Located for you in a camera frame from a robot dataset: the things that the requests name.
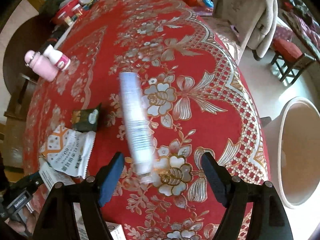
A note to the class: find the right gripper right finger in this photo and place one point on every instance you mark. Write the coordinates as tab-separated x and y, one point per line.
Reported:
268	219

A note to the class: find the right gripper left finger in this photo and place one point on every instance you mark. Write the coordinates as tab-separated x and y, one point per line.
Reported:
57	218

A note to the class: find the green white milk carton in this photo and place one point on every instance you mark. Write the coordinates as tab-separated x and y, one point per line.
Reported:
50	176

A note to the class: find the white tube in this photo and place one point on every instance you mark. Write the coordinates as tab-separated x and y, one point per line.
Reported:
137	130

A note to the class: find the white medicine box rainbow logo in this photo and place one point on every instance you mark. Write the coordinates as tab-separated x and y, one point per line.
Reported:
116	231

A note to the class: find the beige trash bin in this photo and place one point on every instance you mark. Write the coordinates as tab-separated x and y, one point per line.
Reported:
292	140

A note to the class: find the orange white snack wrapper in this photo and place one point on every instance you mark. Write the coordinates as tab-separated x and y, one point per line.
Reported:
69	151

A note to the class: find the dark green snack packet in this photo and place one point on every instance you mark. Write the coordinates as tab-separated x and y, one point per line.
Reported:
85	120

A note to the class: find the pink thermos bottle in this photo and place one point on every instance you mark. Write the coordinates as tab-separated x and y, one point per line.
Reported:
40	65

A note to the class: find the white pill bottle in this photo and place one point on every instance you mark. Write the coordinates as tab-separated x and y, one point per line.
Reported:
57	58

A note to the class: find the dark round folded tabletop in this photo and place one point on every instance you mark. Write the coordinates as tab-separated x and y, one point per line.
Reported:
34	34

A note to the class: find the red cushioned stool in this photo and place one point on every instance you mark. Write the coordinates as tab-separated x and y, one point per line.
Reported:
289	60

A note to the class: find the red floral tablecloth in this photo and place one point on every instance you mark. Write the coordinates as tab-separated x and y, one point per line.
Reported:
196	100

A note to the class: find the red plastic basin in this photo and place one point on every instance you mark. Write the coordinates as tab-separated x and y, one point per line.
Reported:
64	12

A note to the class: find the chair with beige coat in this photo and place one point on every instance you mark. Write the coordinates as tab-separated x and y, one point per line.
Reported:
254	20

